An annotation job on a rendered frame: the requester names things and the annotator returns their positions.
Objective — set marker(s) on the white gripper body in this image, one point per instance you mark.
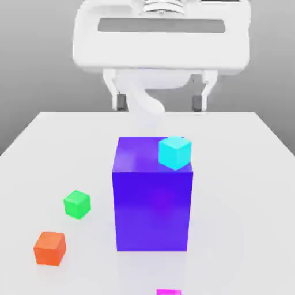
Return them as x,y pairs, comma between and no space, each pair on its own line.
161,48

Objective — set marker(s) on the small cyan cube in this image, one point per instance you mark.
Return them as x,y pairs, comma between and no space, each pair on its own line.
175,153

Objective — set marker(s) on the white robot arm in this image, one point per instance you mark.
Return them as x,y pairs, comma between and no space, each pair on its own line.
143,101

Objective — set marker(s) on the small magenta cube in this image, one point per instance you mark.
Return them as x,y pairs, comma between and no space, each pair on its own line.
169,292

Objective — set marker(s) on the small orange cube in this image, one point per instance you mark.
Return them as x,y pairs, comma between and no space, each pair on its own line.
49,249

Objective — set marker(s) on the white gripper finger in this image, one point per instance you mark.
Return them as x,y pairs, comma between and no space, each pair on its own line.
115,101
202,102

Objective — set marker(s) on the large blue box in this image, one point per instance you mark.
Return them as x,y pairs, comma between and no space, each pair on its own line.
152,207

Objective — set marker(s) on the small green cube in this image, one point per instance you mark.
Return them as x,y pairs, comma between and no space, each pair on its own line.
77,204

